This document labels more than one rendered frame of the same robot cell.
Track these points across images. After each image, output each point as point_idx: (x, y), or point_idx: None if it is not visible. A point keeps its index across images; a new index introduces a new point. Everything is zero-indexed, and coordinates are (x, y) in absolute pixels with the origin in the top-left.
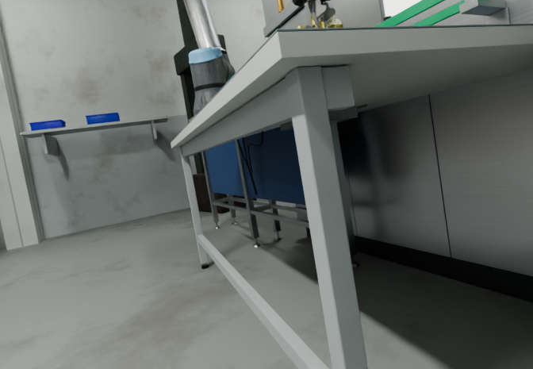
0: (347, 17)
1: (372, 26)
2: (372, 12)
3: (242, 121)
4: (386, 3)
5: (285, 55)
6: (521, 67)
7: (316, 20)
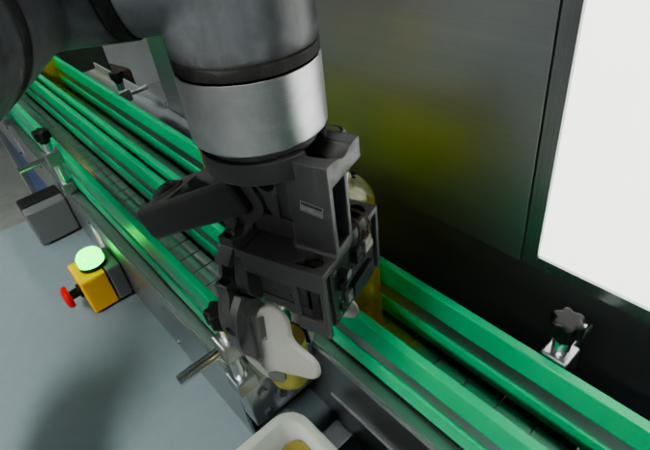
0: (389, 93)
1: (482, 201)
2: (494, 163)
3: None
4: (566, 187)
5: None
6: None
7: (268, 375)
